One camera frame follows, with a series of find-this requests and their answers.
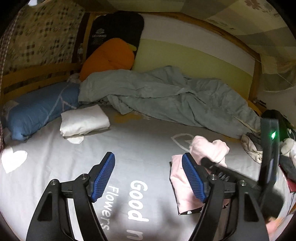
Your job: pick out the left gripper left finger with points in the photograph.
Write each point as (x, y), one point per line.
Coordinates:
(51, 219)

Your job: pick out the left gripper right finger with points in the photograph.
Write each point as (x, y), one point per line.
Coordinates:
(239, 226)

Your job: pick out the pink graphic t-shirt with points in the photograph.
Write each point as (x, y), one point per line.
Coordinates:
(189, 178)

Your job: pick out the folded cream and grey clothes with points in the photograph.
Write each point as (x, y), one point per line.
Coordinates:
(251, 149)

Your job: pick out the black clothes pile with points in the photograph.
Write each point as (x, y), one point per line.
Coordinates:
(285, 127)

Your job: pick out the person's right hand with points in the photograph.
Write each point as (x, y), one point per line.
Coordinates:
(276, 226)

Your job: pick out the dark grey folded garment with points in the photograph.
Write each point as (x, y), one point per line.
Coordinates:
(287, 167)

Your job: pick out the white crumpled garment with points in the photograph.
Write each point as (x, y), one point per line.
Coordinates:
(287, 148)

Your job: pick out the folded white cloth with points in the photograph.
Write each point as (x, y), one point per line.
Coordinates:
(82, 121)

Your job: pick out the blue pillow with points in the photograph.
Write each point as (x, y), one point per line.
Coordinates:
(28, 113)

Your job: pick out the grey-green crumpled duvet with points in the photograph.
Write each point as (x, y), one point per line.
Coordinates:
(168, 94)

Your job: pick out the orange plush cushion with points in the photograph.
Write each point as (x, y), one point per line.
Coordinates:
(114, 54)

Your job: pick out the patterned bed curtain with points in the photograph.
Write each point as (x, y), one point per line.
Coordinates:
(40, 35)

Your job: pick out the black bag on headboard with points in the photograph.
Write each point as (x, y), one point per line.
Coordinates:
(125, 25)

